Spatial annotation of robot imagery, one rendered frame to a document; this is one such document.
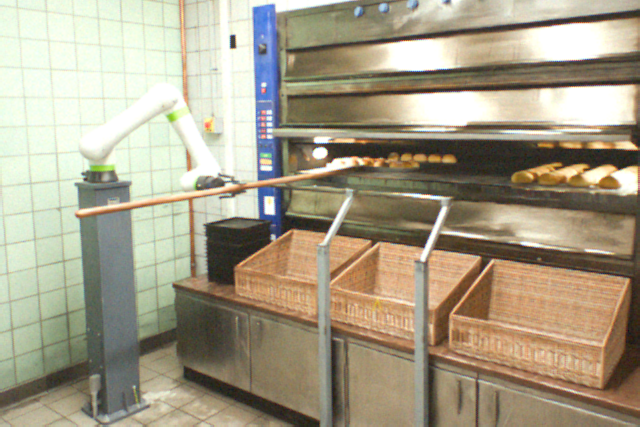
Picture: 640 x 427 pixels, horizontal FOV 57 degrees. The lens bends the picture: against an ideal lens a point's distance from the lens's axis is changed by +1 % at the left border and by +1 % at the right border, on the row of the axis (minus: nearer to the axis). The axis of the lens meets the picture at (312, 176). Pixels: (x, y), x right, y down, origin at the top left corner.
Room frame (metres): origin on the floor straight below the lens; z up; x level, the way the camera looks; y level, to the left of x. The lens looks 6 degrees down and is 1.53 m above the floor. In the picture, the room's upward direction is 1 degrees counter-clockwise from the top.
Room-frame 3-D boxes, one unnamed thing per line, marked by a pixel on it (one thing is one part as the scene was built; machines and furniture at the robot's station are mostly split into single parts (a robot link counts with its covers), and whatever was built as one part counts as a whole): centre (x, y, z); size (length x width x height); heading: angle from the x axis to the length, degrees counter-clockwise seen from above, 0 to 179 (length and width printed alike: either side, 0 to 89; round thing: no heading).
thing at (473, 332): (2.22, -0.88, 0.72); 0.56 x 0.49 x 0.28; 53
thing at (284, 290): (2.98, 0.06, 0.72); 0.56 x 0.49 x 0.28; 51
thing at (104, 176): (2.95, 1.09, 1.23); 0.26 x 0.15 x 0.06; 47
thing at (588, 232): (2.82, -0.57, 1.02); 1.79 x 0.11 x 0.19; 51
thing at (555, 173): (2.80, -1.29, 1.21); 0.61 x 0.48 x 0.06; 141
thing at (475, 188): (2.84, -0.58, 1.16); 1.80 x 0.06 x 0.04; 51
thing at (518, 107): (2.82, -0.57, 1.54); 1.79 x 0.11 x 0.19; 51
